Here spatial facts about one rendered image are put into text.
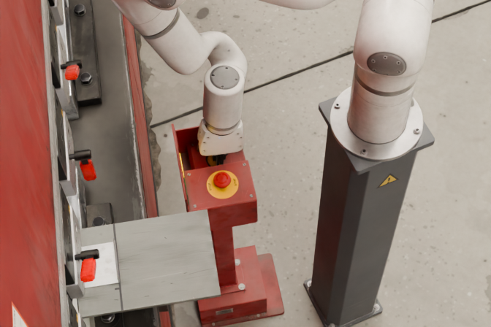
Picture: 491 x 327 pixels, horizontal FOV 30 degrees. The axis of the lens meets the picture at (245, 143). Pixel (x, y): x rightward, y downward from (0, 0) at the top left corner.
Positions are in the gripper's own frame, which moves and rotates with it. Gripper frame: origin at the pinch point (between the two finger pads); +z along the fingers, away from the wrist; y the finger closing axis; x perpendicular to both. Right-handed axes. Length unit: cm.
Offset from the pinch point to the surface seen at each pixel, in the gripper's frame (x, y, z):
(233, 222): -15.1, 0.9, 5.2
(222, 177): -9.5, -1.1, -6.9
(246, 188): -11.9, 4.0, -4.4
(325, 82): 63, 51, 70
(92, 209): -16.7, -30.1, -14.0
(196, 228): -29.9, -10.5, -25.2
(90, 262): -43, -31, -45
